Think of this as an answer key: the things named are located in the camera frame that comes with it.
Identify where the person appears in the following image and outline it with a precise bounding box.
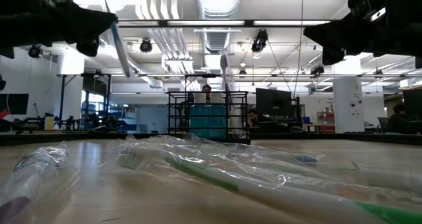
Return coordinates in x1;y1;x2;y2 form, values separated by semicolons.
187;84;214;103
247;107;274;133
385;101;415;135

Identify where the black robot station equipment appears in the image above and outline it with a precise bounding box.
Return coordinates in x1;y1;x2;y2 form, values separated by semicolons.
54;113;128;132

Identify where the blue tube with white cap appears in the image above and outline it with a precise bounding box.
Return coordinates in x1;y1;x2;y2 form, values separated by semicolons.
190;92;209;140
208;92;227;140

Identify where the purple toothbrush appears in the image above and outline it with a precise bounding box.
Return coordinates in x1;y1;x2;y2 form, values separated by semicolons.
0;144;72;224

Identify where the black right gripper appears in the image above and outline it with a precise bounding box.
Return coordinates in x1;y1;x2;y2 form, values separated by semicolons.
303;0;422;69

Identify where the red shelving rack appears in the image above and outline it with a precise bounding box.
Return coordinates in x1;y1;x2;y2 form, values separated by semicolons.
316;111;334;132

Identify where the black computer monitor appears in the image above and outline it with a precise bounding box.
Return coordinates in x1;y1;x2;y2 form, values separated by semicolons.
402;87;422;121
255;87;293;118
0;93;30;116

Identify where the black wire caddy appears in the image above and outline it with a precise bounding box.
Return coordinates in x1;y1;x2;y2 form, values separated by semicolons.
167;90;251;146

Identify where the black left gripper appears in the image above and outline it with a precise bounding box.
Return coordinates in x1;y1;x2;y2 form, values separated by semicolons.
0;0;118;59

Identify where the black neighbouring station frame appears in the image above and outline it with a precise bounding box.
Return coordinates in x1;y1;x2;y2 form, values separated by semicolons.
55;72;422;129

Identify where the silver round air duct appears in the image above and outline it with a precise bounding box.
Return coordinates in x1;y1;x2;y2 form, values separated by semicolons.
196;0;242;53

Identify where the green and white toothbrush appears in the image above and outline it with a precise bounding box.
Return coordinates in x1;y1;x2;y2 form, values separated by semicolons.
115;150;422;224

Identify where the white building column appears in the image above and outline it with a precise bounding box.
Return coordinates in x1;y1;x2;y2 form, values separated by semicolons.
332;76;365;134

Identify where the black overhead rig frame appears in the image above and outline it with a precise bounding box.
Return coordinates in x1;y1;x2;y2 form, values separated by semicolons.
115;18;332;28

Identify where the grey toothbrush in clear wrapper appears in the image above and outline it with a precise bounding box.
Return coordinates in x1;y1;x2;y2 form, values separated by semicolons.
219;53;245;136

